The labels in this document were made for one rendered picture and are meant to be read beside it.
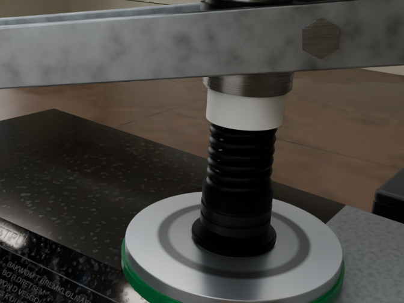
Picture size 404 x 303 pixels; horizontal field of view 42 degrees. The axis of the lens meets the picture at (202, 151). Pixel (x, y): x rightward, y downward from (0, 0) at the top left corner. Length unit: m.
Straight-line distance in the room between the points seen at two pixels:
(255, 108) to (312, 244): 0.16
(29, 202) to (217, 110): 0.30
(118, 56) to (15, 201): 0.30
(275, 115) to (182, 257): 0.15
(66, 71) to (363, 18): 0.23
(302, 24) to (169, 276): 0.23
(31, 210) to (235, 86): 0.32
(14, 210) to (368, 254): 0.40
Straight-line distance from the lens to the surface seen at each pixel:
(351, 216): 0.68
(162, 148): 0.84
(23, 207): 0.66
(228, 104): 0.45
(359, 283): 0.55
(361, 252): 0.60
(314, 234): 0.55
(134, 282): 0.48
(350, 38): 0.41
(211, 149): 0.48
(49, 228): 0.61
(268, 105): 0.45
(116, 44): 0.42
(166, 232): 0.53
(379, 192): 1.12
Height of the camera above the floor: 1.15
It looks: 20 degrees down
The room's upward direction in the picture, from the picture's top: 4 degrees clockwise
